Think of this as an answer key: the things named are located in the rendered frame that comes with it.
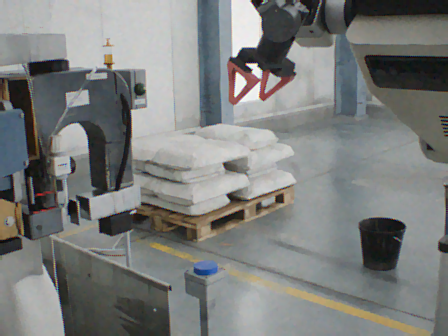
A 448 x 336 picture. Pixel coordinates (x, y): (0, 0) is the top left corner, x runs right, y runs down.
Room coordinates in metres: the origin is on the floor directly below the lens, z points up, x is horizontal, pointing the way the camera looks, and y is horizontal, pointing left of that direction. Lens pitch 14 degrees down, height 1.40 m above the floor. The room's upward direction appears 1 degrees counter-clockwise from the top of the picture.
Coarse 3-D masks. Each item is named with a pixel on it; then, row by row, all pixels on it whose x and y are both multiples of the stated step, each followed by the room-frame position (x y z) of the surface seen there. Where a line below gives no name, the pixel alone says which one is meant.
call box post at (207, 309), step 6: (210, 300) 1.28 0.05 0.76; (204, 306) 1.28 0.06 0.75; (210, 306) 1.28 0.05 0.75; (204, 312) 1.28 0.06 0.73; (210, 312) 1.28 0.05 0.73; (204, 318) 1.28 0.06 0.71; (210, 318) 1.28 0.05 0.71; (204, 324) 1.28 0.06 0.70; (210, 324) 1.28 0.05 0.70; (204, 330) 1.28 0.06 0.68; (210, 330) 1.28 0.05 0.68
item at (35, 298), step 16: (16, 256) 1.35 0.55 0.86; (32, 256) 1.30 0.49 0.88; (0, 272) 1.33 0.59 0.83; (16, 272) 1.31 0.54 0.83; (32, 272) 1.29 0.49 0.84; (0, 288) 1.31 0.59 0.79; (16, 288) 1.28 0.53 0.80; (32, 288) 1.31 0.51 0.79; (48, 288) 1.33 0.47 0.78; (0, 304) 1.29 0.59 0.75; (16, 304) 1.27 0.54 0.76; (32, 304) 1.29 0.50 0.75; (48, 304) 1.33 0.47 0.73; (0, 320) 1.29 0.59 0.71; (16, 320) 1.27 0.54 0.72; (32, 320) 1.28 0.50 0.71; (48, 320) 1.32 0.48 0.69
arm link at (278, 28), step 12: (252, 0) 1.01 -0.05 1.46; (276, 0) 0.93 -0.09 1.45; (264, 12) 0.93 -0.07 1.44; (276, 12) 0.92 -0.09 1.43; (288, 12) 0.92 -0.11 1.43; (264, 24) 0.93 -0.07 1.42; (276, 24) 0.93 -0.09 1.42; (288, 24) 0.92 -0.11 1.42; (300, 24) 0.97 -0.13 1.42; (276, 36) 0.93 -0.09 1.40; (288, 36) 0.93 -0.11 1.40
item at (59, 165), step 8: (56, 136) 1.07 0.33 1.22; (56, 144) 1.06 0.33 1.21; (48, 152) 1.09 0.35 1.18; (56, 152) 1.06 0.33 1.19; (56, 160) 1.05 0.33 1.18; (64, 160) 1.07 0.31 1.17; (56, 168) 1.05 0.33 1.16; (64, 168) 1.07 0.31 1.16; (48, 176) 1.08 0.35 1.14; (56, 176) 1.06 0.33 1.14; (64, 176) 1.07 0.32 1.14; (64, 208) 1.08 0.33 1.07
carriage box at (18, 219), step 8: (0, 80) 1.05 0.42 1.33; (0, 88) 1.05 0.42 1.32; (0, 96) 1.04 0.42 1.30; (8, 96) 1.05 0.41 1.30; (0, 200) 1.03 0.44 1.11; (0, 208) 1.02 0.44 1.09; (8, 208) 1.04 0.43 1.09; (16, 208) 1.05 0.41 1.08; (0, 216) 1.02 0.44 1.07; (8, 216) 1.03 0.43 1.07; (16, 216) 1.04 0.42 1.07; (0, 224) 1.02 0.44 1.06; (8, 224) 1.03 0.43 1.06; (16, 224) 1.05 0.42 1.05; (0, 232) 1.02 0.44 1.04; (8, 232) 1.03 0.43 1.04; (16, 232) 1.04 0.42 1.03; (0, 240) 1.02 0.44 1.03
